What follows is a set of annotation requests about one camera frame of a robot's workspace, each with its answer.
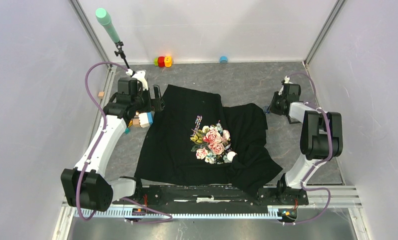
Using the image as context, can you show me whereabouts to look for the blue round brooch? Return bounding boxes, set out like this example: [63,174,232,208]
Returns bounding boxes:
[263,105,270,115]

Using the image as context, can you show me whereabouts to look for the black floral t-shirt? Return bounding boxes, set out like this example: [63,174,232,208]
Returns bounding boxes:
[135,85,282,196]

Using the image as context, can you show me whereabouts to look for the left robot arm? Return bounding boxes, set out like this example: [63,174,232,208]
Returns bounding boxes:
[60,77,164,212]

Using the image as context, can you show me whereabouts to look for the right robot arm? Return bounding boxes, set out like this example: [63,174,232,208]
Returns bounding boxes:
[269,81,343,204]

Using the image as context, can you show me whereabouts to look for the white and blue block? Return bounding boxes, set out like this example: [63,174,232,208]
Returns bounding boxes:
[138,112,153,128]

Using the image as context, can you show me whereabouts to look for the red yellow green toy rings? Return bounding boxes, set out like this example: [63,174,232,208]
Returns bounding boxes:
[153,55,173,68]

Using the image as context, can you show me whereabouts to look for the blue cup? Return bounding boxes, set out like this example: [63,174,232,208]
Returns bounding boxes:
[219,55,229,64]

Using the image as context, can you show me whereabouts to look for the green microphone on stand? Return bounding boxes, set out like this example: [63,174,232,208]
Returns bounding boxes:
[95,7,130,69]

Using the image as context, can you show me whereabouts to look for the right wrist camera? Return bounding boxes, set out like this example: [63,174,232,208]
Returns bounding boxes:
[283,75,291,85]

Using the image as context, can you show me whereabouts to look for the wooden cube on rail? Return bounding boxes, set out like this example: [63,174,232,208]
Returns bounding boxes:
[98,91,105,99]

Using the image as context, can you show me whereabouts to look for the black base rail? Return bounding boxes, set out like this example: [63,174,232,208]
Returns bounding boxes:
[132,184,309,215]

